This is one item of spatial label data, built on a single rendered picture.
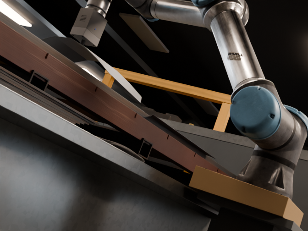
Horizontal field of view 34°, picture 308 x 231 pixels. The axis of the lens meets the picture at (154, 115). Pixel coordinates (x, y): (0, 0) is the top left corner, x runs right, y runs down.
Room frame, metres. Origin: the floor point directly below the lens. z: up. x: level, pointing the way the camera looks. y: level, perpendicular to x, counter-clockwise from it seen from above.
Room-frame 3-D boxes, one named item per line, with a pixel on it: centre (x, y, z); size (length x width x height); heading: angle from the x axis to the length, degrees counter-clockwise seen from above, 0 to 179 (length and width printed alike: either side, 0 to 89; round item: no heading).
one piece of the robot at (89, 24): (1.70, 0.33, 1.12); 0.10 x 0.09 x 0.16; 56
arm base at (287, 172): (1.31, -0.34, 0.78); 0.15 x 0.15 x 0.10
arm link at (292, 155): (1.30, -0.33, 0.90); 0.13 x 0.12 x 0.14; 140
